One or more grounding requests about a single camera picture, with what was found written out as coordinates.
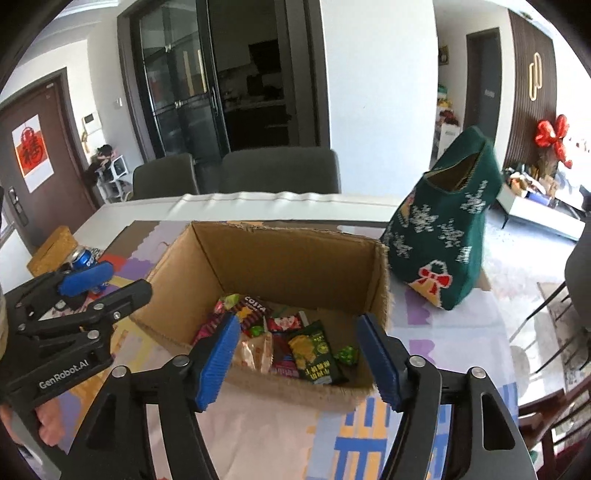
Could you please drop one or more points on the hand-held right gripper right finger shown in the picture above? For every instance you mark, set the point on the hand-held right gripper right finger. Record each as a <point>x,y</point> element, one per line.
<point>376,360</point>

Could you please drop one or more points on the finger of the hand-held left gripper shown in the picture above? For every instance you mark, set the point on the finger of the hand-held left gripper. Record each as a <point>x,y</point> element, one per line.
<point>124,300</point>
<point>85,279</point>

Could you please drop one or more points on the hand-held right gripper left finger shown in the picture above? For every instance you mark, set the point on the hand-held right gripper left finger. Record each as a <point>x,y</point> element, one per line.
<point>219,360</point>

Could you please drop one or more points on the pale yellow snack packet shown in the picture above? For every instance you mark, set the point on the pale yellow snack packet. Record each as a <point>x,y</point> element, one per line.
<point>253,353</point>

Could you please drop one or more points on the cardboard box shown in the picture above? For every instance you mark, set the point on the cardboard box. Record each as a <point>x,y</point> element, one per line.
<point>277,263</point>

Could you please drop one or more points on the person's left hand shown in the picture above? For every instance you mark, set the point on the person's left hand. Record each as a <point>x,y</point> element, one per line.
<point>50,422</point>

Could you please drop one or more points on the blue soda can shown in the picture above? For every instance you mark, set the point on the blue soda can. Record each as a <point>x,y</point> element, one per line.
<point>83,259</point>

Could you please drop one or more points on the pink striped snack packet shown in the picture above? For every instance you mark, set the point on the pink striped snack packet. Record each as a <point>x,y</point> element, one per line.
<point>210,330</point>

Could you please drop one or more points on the yellow woven box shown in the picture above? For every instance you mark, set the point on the yellow woven box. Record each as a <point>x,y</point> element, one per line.
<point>51,249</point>

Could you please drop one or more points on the yellow green wrapped candy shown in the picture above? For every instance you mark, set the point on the yellow green wrapped candy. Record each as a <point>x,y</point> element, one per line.
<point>226,303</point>

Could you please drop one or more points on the green snack packet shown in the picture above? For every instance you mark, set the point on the green snack packet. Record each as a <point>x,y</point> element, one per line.
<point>316,355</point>

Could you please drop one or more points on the dark brown coffee packet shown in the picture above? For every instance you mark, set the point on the dark brown coffee packet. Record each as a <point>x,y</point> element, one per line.
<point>254,307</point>

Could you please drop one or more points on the brown entrance door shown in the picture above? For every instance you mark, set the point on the brown entrance door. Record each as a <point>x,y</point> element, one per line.
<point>51,217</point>

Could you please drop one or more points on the red and white snack packet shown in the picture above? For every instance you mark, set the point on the red and white snack packet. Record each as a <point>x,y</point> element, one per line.
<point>288,321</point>

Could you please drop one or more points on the black door lock plate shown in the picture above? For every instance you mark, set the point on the black door lock plate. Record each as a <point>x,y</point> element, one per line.
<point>17,206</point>

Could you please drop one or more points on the white shelf rack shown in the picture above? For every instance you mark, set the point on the white shelf rack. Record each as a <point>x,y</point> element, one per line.
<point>113,180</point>

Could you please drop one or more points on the grey dining chair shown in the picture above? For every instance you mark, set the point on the grey dining chair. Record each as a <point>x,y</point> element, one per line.
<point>277,170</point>
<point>164,177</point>

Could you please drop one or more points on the red paper door decoration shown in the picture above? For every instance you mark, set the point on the red paper door decoration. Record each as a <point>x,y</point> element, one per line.
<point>32,154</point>

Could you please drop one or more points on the green knitted snowflake bag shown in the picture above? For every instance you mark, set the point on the green knitted snowflake bag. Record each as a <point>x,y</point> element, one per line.
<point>443,230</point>

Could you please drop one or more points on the white intercom panel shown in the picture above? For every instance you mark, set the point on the white intercom panel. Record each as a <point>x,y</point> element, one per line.
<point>90,123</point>

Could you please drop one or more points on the dark wooden chair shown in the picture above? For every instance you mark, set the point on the dark wooden chair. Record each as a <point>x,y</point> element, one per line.
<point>558,429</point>

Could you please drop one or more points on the black framed glass door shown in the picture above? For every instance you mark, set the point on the black framed glass door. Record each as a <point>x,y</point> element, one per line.
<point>180,92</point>

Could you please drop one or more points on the white low cabinet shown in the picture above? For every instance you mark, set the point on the white low cabinet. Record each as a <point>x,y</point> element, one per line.
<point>540,214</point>

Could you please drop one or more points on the white storage box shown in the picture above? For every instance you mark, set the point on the white storage box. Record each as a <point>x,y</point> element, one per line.
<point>448,143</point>

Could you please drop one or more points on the red ribbon bow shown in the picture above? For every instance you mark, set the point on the red ribbon bow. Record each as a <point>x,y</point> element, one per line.
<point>549,134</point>

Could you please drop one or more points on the dark interior door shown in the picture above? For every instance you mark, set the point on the dark interior door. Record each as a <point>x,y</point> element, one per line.
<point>482,92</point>

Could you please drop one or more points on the gold loop wall ornament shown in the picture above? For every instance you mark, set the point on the gold loop wall ornament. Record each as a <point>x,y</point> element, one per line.
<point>534,76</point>

